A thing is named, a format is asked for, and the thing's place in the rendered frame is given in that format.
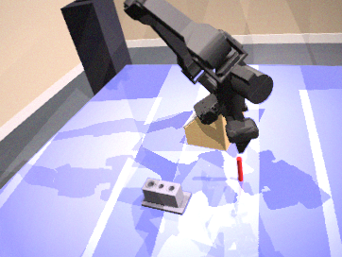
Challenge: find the red peg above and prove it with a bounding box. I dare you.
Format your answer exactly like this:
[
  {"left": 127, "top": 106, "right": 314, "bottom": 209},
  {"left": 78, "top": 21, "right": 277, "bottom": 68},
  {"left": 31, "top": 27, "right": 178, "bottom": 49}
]
[{"left": 236, "top": 157, "right": 243, "bottom": 181}]

